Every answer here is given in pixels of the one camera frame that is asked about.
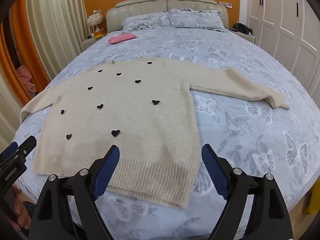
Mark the white wardrobe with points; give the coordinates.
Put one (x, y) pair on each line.
(282, 12)

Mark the pink clothes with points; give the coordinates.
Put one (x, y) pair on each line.
(26, 78)

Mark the white nightstand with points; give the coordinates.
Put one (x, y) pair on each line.
(90, 43)
(248, 39)

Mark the wooden bed base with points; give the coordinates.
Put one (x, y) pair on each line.
(300, 210)

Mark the blue butterfly print pillow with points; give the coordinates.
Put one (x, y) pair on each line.
(197, 18)
(147, 21)

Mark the person's left hand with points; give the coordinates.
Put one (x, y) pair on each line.
(20, 206)

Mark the white wall switch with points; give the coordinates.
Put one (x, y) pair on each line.
(228, 4)

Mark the yellow plastic stool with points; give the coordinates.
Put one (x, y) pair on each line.
(315, 202)

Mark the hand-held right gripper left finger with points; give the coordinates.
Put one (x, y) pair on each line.
(108, 170)

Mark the yellow box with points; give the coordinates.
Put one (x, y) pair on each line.
(100, 34)

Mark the beige curtain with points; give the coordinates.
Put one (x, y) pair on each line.
(8, 110)
(57, 25)

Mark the dark dotted pants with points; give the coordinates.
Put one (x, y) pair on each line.
(28, 208)

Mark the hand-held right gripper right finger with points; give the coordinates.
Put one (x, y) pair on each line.
(214, 172)

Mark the beige sweater with black hearts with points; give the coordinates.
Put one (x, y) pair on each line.
(125, 110)

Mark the blue butterfly print bed cover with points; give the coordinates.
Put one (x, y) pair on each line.
(250, 142)

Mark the black bag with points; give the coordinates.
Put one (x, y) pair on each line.
(242, 28)

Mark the white feather table lamp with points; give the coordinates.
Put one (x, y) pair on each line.
(95, 18)

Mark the pink cloth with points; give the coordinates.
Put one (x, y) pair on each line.
(122, 38)

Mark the beige padded headboard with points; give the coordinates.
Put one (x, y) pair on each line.
(140, 6)

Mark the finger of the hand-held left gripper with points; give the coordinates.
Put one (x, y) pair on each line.
(25, 145)

